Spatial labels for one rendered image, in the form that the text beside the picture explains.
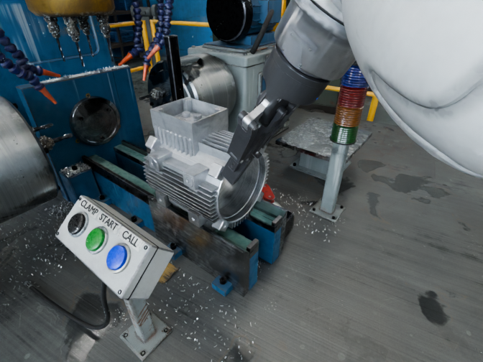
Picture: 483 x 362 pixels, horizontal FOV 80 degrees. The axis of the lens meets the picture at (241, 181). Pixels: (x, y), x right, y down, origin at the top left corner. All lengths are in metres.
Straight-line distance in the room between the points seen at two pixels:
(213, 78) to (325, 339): 0.76
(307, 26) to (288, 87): 0.06
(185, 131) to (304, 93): 0.28
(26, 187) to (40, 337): 0.29
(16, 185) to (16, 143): 0.08
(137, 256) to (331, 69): 0.30
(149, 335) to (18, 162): 0.41
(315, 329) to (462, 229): 0.53
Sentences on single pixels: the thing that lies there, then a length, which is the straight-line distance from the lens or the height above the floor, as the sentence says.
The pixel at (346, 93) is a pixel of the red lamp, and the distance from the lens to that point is 0.70.
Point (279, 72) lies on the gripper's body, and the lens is 0.33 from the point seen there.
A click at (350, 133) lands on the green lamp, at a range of 0.73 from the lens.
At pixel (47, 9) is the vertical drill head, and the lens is 0.79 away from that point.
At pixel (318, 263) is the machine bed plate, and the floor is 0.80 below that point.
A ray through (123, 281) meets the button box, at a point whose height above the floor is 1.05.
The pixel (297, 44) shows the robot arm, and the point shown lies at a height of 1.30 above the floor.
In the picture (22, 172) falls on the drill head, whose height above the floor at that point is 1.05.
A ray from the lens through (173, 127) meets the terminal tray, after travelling 0.57.
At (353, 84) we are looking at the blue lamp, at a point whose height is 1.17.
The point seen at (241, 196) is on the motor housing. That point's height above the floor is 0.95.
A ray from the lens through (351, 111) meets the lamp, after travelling 0.71.
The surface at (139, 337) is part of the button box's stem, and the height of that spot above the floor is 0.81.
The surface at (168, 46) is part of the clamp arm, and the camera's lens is 0.79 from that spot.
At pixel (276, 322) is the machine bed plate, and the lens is 0.63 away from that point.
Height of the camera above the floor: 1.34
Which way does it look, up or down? 34 degrees down
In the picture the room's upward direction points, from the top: straight up
